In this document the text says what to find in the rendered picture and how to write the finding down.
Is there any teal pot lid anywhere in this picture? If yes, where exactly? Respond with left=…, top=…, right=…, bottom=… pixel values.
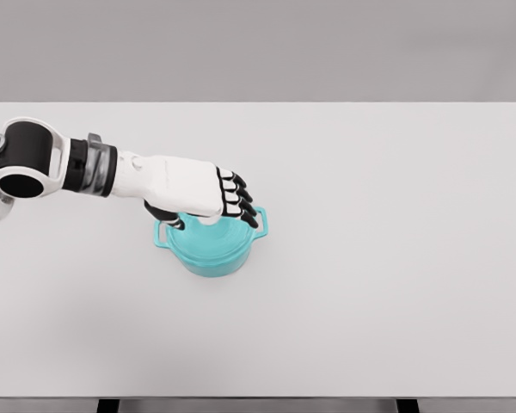
left=166, top=212, right=256, bottom=262

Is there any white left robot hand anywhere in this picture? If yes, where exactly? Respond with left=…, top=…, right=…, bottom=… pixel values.
left=142, top=157, right=260, bottom=231

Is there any teal pot with handles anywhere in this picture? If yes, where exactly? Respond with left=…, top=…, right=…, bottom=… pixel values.
left=154, top=206, right=269, bottom=277

